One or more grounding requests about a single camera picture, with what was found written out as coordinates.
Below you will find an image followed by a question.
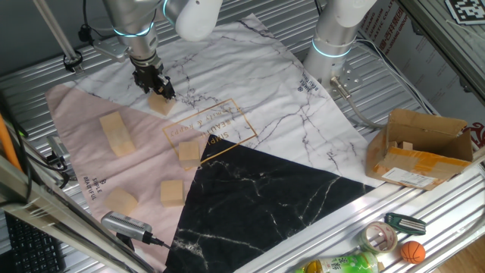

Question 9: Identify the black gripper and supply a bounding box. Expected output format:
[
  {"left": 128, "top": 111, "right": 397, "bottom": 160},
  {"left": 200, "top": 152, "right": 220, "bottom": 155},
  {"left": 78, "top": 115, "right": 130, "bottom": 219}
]
[{"left": 130, "top": 62, "right": 177, "bottom": 102}]

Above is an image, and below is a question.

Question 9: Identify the light wooden cube block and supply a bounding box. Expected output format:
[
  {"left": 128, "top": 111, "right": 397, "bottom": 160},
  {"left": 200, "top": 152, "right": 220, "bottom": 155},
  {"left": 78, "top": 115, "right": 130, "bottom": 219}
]
[
  {"left": 159, "top": 179, "right": 186, "bottom": 208},
  {"left": 109, "top": 128, "right": 136, "bottom": 157},
  {"left": 99, "top": 111, "right": 127, "bottom": 138},
  {"left": 177, "top": 140, "right": 201, "bottom": 169},
  {"left": 147, "top": 92, "right": 177, "bottom": 116},
  {"left": 104, "top": 187, "right": 139, "bottom": 216}
]

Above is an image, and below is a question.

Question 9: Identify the black pole clamp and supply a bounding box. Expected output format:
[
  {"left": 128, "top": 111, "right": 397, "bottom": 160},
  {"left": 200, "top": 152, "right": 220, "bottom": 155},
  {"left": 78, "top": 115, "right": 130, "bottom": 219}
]
[{"left": 62, "top": 50, "right": 84, "bottom": 74}]

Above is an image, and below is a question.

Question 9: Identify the marble pattern table cloth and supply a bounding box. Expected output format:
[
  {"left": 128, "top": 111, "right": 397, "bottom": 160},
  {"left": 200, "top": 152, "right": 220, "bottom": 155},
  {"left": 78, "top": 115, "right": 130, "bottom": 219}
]
[{"left": 45, "top": 13, "right": 383, "bottom": 273}]

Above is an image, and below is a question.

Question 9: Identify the orange pole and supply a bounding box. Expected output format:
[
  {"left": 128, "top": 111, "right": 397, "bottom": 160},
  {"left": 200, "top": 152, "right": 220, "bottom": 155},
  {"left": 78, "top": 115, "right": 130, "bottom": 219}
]
[{"left": 0, "top": 113, "right": 23, "bottom": 174}]

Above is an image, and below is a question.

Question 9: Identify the black keyboard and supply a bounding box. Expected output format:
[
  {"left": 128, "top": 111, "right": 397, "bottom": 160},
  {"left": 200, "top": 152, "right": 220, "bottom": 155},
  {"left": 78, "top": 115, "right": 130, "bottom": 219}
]
[{"left": 3, "top": 212, "right": 67, "bottom": 273}]

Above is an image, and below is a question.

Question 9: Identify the green tea bottle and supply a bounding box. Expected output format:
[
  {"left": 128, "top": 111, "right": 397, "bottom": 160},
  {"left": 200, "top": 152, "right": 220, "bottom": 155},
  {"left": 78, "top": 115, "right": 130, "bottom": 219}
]
[{"left": 295, "top": 251, "right": 380, "bottom": 273}]

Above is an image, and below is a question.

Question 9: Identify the clear tape roll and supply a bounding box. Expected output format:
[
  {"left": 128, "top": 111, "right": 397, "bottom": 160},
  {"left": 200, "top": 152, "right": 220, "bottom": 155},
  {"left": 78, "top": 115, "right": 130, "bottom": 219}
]
[{"left": 358, "top": 221, "right": 399, "bottom": 255}]

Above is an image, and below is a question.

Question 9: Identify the grey printed board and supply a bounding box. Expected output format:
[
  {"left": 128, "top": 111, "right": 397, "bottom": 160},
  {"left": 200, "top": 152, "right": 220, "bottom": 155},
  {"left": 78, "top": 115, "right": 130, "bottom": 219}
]
[{"left": 355, "top": 0, "right": 485, "bottom": 133}]

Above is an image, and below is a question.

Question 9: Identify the brown cardboard box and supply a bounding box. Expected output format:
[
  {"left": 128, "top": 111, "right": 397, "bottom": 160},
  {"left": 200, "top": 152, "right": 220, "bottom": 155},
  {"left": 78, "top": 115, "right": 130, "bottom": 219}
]
[{"left": 365, "top": 108, "right": 474, "bottom": 191}]

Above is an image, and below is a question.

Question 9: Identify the green hex key set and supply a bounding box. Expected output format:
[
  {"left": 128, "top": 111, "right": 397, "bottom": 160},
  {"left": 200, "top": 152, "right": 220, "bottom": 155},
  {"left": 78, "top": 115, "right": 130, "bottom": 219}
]
[{"left": 384, "top": 212, "right": 427, "bottom": 236}]

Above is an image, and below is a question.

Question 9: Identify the small orange basketball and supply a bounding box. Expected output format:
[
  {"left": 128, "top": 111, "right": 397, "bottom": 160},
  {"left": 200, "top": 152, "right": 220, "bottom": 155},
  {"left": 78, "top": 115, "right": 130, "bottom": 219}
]
[{"left": 400, "top": 240, "right": 427, "bottom": 265}]

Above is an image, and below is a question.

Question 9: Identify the black white marker tag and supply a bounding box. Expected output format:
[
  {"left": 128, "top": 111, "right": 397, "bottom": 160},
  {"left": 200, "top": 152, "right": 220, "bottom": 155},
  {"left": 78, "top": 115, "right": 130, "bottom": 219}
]
[{"left": 445, "top": 0, "right": 485, "bottom": 26}]

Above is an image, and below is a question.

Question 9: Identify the red paper ornament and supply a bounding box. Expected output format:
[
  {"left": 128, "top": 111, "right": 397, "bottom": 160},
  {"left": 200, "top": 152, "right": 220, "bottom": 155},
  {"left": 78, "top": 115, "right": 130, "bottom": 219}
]
[{"left": 464, "top": 121, "right": 485, "bottom": 149}]

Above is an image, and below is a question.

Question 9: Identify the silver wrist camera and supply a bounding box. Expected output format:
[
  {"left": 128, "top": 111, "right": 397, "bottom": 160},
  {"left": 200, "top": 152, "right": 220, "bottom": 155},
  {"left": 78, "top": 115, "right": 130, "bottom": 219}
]
[{"left": 92, "top": 37, "right": 132, "bottom": 64}]

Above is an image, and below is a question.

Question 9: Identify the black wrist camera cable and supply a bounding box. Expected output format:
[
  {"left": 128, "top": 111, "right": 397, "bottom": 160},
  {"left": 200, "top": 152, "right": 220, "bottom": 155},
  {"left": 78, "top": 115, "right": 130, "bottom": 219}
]
[{"left": 77, "top": 0, "right": 117, "bottom": 45}]

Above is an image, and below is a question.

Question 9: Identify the silver side camera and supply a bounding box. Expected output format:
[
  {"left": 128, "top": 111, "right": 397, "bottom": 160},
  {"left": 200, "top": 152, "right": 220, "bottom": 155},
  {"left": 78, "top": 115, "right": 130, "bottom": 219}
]
[{"left": 46, "top": 135, "right": 71, "bottom": 162}]

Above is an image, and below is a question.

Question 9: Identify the black side camera cable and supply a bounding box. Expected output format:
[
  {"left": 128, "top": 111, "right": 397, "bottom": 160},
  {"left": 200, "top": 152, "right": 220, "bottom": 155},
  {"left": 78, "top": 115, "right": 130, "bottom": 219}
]
[{"left": 22, "top": 149, "right": 72, "bottom": 190}]

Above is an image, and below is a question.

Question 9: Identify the silver ribbed camera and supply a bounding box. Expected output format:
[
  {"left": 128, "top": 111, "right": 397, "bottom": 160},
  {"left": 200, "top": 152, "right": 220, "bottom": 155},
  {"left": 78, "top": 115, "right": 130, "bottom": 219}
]
[{"left": 100, "top": 211, "right": 153, "bottom": 243}]

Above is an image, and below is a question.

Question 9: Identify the black ribbed camera cable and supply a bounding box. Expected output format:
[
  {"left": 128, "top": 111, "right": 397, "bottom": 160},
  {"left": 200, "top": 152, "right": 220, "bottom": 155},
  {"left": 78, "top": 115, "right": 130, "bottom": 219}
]
[{"left": 150, "top": 234, "right": 172, "bottom": 250}]

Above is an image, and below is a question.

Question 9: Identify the black camera stand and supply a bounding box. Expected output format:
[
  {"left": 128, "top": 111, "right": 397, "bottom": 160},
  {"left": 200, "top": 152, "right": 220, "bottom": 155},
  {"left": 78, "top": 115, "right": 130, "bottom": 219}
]
[{"left": 115, "top": 231, "right": 136, "bottom": 252}]

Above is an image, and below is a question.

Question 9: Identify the aluminium frame beam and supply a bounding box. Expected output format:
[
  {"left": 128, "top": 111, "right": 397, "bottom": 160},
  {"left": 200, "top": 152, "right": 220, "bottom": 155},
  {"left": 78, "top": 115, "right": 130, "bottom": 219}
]
[{"left": 0, "top": 155, "right": 156, "bottom": 273}]

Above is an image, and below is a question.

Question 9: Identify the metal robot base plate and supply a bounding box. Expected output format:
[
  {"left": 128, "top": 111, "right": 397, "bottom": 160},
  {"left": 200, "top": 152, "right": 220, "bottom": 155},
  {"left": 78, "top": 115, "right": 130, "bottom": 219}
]
[{"left": 321, "top": 56, "right": 365, "bottom": 96}]

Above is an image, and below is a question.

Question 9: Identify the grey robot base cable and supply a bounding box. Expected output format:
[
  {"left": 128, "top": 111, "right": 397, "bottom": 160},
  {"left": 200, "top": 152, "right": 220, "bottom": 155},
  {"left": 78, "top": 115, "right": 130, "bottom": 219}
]
[{"left": 329, "top": 75, "right": 387, "bottom": 130}]

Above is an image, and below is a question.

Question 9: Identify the white cable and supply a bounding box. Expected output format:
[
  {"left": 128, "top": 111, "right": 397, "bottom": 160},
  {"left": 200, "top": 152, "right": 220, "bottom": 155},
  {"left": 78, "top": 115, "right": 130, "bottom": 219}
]
[{"left": 354, "top": 37, "right": 437, "bottom": 115}]

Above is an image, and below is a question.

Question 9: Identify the grey frame beam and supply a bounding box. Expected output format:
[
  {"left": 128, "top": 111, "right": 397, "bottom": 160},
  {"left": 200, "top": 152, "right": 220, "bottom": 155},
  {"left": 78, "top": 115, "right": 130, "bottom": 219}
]
[{"left": 397, "top": 0, "right": 485, "bottom": 103}]

